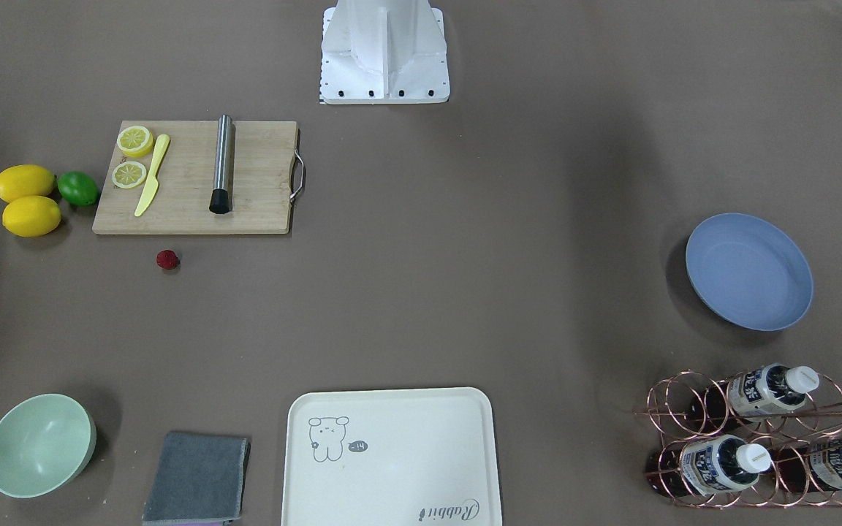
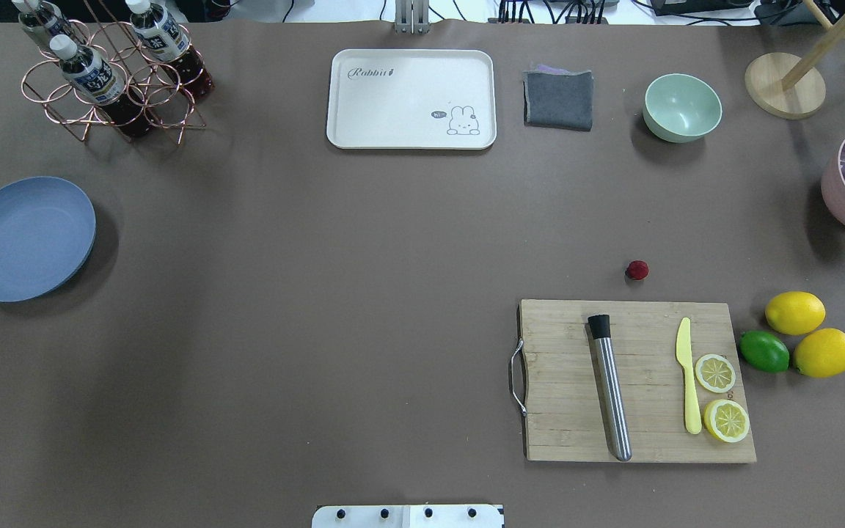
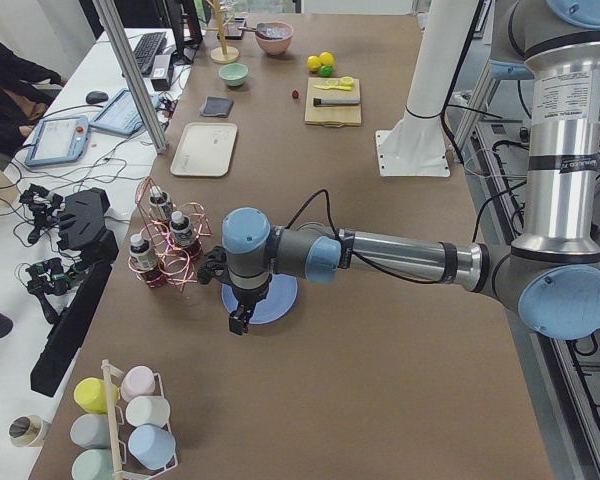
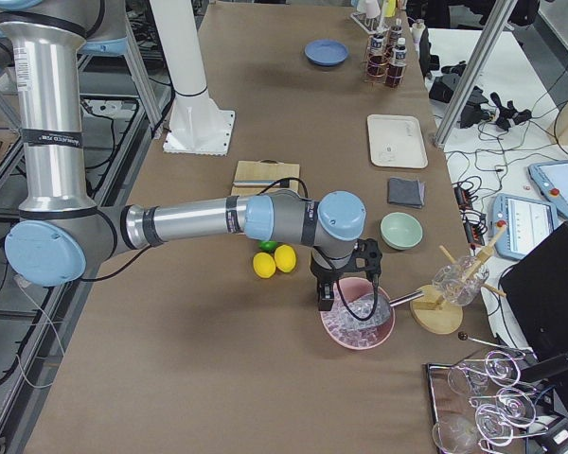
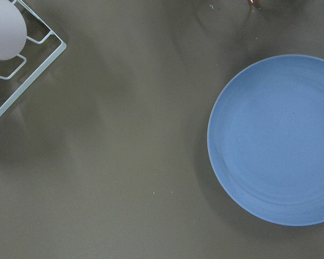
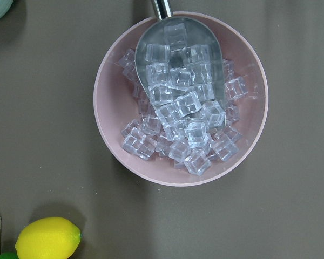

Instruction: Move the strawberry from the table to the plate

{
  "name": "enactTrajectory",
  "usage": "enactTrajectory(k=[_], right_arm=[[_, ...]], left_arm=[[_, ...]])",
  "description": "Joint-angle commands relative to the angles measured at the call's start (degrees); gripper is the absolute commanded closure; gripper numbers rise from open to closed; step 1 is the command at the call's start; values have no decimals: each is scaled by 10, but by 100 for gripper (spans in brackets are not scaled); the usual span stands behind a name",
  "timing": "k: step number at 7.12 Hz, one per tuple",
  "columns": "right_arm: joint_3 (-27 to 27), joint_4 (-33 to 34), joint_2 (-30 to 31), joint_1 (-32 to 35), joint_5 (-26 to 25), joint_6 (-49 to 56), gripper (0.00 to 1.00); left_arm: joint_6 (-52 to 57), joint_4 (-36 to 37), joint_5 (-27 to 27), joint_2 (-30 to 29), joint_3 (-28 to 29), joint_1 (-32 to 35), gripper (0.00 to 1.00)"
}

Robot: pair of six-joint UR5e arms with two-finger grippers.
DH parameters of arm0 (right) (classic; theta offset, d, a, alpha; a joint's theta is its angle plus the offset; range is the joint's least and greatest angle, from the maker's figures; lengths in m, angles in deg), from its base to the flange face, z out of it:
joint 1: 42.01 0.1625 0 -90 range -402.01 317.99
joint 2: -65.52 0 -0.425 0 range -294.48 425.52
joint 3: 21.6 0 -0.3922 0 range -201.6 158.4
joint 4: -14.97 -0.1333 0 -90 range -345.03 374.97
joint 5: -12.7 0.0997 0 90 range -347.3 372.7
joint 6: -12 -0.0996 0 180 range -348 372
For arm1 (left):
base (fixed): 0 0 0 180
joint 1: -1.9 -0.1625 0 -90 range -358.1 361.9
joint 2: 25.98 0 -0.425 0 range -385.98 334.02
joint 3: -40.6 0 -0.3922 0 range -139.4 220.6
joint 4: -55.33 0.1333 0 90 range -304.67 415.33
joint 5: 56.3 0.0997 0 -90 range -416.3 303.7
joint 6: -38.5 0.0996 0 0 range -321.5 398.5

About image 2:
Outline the copper wire bottle rack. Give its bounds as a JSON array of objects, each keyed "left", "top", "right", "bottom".
[{"left": 21, "top": 1, "right": 205, "bottom": 143}]

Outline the bamboo cutting board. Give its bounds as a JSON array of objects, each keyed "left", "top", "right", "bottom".
[{"left": 519, "top": 298, "right": 756, "bottom": 463}]

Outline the lemon slice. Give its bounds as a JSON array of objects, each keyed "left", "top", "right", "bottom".
[
  {"left": 694, "top": 354, "right": 736, "bottom": 394},
  {"left": 702, "top": 399, "right": 750, "bottom": 442}
]

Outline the front drink bottle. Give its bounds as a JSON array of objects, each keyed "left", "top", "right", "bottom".
[{"left": 49, "top": 34, "right": 153, "bottom": 139}]

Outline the cream rabbit tray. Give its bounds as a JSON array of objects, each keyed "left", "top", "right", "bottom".
[{"left": 326, "top": 49, "right": 497, "bottom": 150}]

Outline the blue round plate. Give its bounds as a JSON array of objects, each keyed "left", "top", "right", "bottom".
[{"left": 0, "top": 177, "right": 96, "bottom": 303}]

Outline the grey folded cloth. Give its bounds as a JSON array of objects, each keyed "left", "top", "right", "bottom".
[{"left": 521, "top": 65, "right": 594, "bottom": 131}]

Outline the drink bottle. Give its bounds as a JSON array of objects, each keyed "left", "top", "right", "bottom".
[
  {"left": 49, "top": 34, "right": 153, "bottom": 139},
  {"left": 126, "top": 1, "right": 214, "bottom": 101},
  {"left": 11, "top": 0, "right": 80, "bottom": 54}
]

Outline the wooden mug tree stand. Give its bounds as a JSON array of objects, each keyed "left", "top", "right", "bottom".
[{"left": 745, "top": 14, "right": 845, "bottom": 120}]

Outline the yellow lemon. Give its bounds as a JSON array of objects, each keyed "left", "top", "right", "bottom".
[
  {"left": 764, "top": 291, "right": 826, "bottom": 335},
  {"left": 794, "top": 328, "right": 845, "bottom": 378}
]

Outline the red strawberry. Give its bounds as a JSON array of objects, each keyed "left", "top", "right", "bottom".
[{"left": 625, "top": 260, "right": 650, "bottom": 281}]

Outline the right back drink bottle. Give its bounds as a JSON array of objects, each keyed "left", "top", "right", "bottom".
[{"left": 126, "top": 1, "right": 214, "bottom": 101}]

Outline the yellow plastic knife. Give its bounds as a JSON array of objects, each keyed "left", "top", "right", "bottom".
[{"left": 675, "top": 317, "right": 702, "bottom": 435}]

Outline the lower lemon slice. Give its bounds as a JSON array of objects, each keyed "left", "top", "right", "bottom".
[{"left": 702, "top": 399, "right": 750, "bottom": 442}]

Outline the upper lemon slice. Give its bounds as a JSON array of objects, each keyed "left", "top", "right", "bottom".
[{"left": 694, "top": 354, "right": 736, "bottom": 394}]

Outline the lower yellow lemon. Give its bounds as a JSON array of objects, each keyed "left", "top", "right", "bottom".
[{"left": 794, "top": 328, "right": 845, "bottom": 378}]

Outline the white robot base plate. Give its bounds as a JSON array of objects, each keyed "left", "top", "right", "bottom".
[{"left": 311, "top": 504, "right": 505, "bottom": 527}]

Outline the steel muddler black tip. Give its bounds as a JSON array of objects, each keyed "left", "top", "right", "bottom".
[{"left": 588, "top": 314, "right": 632, "bottom": 462}]

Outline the upper yellow lemon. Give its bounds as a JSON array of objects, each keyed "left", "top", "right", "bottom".
[{"left": 764, "top": 291, "right": 826, "bottom": 335}]

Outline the mint green bowl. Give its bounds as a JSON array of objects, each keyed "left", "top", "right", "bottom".
[{"left": 643, "top": 73, "right": 723, "bottom": 144}]

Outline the green lime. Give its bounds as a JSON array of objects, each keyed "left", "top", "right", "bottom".
[{"left": 738, "top": 330, "right": 791, "bottom": 373}]

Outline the left back drink bottle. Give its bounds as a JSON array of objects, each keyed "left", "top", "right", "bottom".
[{"left": 11, "top": 0, "right": 80, "bottom": 54}]

